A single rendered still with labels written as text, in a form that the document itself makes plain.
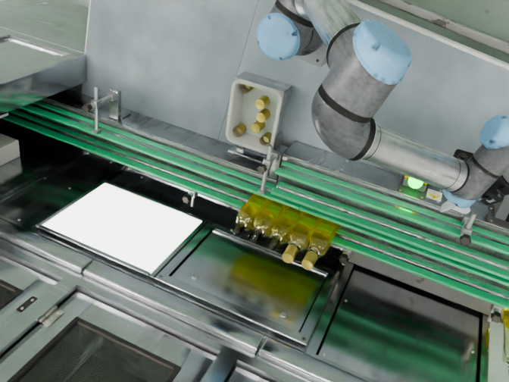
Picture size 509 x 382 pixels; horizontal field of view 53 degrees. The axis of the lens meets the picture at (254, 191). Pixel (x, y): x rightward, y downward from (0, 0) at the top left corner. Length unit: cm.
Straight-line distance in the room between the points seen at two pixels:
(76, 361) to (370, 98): 92
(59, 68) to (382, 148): 128
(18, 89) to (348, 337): 129
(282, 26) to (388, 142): 43
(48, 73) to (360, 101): 126
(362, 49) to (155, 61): 110
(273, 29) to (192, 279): 73
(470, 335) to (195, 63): 123
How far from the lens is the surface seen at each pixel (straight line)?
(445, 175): 115
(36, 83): 190
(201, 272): 153
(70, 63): 201
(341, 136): 97
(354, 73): 92
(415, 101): 159
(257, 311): 144
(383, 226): 157
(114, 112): 192
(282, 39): 130
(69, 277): 155
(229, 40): 172
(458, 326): 169
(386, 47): 92
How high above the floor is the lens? 226
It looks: 54 degrees down
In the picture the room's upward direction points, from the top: 138 degrees counter-clockwise
